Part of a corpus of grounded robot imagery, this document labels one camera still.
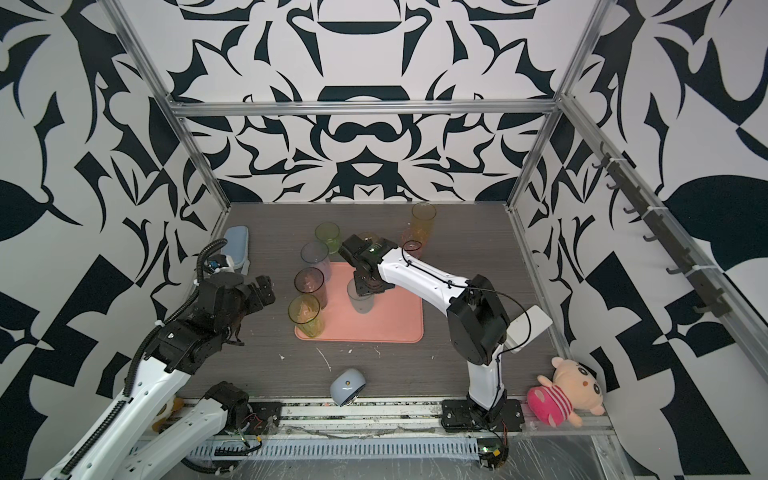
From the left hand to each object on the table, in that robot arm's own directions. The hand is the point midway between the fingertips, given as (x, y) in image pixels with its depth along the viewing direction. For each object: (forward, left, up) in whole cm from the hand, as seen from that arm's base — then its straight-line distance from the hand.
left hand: (252, 280), depth 73 cm
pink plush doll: (-25, -74, -16) cm, 80 cm away
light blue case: (+31, +20, -22) cm, 43 cm away
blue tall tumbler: (+17, -11, -13) cm, 24 cm away
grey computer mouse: (-21, -22, -14) cm, 34 cm away
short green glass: (+26, -14, -16) cm, 34 cm away
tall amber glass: (+28, -45, -10) cm, 54 cm away
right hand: (+5, -28, -13) cm, 31 cm away
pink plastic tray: (-1, -35, -21) cm, 41 cm away
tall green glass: (-1, -9, -16) cm, 18 cm away
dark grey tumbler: (+9, -10, -16) cm, 21 cm away
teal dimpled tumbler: (+3, -25, -21) cm, 33 cm away
